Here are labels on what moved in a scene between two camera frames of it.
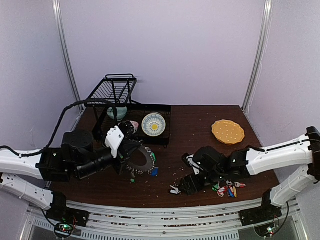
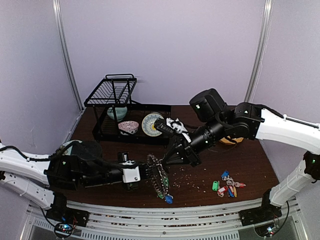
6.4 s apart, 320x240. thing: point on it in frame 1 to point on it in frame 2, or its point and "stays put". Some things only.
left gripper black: x=127 y=147 to x=143 y=168
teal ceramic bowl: x=121 y=113 stays put
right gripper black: x=186 y=182 to x=185 y=152
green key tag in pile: x=216 y=187 stays put
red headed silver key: x=239 y=185 stays put
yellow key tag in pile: x=235 y=192 stays put
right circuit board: x=266 y=230 stays put
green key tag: x=154 y=156 to x=166 y=181
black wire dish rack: x=112 y=103 stays put
